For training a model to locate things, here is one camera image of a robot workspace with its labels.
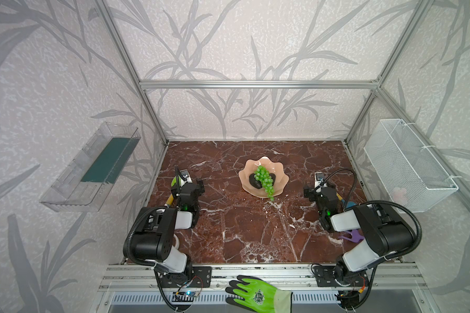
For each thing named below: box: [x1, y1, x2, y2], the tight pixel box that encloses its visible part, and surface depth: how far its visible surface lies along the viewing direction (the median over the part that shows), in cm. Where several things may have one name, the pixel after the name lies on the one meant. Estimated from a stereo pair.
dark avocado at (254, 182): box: [248, 172, 263, 190], surface depth 97 cm
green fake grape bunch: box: [253, 165, 275, 202], surface depth 94 cm
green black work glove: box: [225, 275, 294, 313], surface depth 70 cm
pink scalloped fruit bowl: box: [238, 156, 290, 202], surface depth 99 cm
